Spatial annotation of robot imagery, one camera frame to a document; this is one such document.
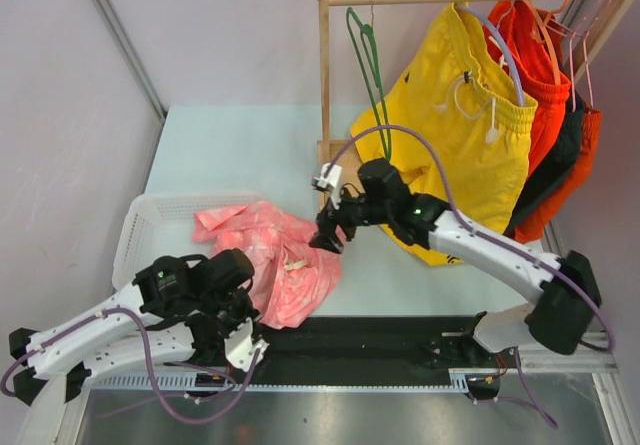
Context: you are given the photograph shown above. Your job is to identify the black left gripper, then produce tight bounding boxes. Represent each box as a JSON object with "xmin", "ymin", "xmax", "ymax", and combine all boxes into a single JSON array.
[{"xmin": 200, "ymin": 286, "xmax": 263, "ymax": 343}]

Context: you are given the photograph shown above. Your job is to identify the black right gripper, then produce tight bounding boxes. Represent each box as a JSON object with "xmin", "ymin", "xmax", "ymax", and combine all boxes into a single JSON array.
[{"xmin": 309, "ymin": 180, "xmax": 391, "ymax": 254}]

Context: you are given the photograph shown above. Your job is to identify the pink patterned shorts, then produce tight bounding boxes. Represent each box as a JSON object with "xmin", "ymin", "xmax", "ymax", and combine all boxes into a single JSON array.
[{"xmin": 192, "ymin": 200, "xmax": 342, "ymax": 329}]

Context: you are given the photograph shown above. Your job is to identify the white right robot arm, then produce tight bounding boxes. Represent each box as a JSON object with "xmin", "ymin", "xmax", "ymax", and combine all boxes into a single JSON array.
[{"xmin": 309, "ymin": 159, "xmax": 601, "ymax": 366}]

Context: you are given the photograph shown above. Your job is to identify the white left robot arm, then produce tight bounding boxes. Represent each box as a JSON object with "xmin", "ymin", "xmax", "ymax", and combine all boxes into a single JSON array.
[{"xmin": 1, "ymin": 249, "xmax": 268, "ymax": 405}]

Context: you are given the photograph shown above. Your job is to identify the yellow shorts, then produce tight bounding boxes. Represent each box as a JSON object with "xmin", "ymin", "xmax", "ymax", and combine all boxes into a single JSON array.
[{"xmin": 349, "ymin": 0, "xmax": 539, "ymax": 268}]

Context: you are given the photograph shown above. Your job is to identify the black and orange shorts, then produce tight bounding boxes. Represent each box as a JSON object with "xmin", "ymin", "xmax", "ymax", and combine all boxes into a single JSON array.
[{"xmin": 505, "ymin": 95, "xmax": 602, "ymax": 243}]

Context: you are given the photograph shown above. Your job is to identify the lavender plastic hanger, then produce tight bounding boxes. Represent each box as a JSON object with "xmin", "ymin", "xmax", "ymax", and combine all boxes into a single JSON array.
[{"xmin": 455, "ymin": 3, "xmax": 526, "ymax": 107}]

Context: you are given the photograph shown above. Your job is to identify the orange plastic hanger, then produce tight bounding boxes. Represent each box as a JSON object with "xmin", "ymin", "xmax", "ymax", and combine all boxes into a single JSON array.
[{"xmin": 529, "ymin": 0, "xmax": 576, "ymax": 86}]

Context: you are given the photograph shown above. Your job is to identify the wooden clothes rack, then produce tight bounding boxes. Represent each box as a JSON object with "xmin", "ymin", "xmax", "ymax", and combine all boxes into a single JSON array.
[{"xmin": 315, "ymin": 0, "xmax": 640, "ymax": 219}]

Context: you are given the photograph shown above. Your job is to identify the white plastic basket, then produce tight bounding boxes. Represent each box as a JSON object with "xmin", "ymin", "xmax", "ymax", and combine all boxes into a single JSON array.
[{"xmin": 112, "ymin": 190, "xmax": 263, "ymax": 290}]

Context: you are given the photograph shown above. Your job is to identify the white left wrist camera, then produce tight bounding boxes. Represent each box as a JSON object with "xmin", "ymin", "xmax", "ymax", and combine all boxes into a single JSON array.
[{"xmin": 224, "ymin": 319, "xmax": 269, "ymax": 372}]

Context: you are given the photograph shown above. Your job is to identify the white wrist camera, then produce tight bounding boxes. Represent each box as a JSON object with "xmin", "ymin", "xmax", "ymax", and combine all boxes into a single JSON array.
[
  {"xmin": 224, "ymin": 319, "xmax": 269, "ymax": 372},
  {"xmin": 311, "ymin": 162, "xmax": 342, "ymax": 208}
]

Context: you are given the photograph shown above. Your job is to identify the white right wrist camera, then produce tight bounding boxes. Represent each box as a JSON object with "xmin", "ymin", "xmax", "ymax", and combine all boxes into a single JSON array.
[{"xmin": 311, "ymin": 162, "xmax": 342, "ymax": 208}]

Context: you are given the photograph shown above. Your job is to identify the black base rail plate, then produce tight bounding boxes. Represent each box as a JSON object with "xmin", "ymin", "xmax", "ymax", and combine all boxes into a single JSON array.
[{"xmin": 163, "ymin": 314, "xmax": 521, "ymax": 387}]

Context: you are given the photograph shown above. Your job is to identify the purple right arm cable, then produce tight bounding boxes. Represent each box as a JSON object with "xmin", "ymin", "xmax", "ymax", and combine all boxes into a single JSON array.
[{"xmin": 329, "ymin": 124, "xmax": 616, "ymax": 354}]

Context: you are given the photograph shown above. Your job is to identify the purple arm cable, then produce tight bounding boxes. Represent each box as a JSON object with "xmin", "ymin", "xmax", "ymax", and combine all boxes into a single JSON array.
[
  {"xmin": 0, "ymin": 307, "xmax": 266, "ymax": 425},
  {"xmin": 329, "ymin": 124, "xmax": 616, "ymax": 354}
]

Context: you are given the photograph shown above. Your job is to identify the white slotted cable duct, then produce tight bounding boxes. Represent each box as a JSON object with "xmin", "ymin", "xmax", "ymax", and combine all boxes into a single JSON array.
[{"xmin": 89, "ymin": 369, "xmax": 469, "ymax": 394}]

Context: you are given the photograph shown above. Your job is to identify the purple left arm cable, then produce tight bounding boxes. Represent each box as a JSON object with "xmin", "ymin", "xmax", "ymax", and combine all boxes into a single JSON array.
[{"xmin": 0, "ymin": 307, "xmax": 266, "ymax": 425}]

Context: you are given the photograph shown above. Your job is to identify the green wire hanger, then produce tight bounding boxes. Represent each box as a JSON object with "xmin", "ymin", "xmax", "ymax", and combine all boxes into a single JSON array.
[{"xmin": 345, "ymin": 7, "xmax": 392, "ymax": 160}]

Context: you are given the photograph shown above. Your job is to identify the pink wire hanger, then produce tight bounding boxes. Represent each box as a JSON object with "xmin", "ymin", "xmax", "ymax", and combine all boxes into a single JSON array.
[{"xmin": 548, "ymin": 0, "xmax": 612, "ymax": 112}]

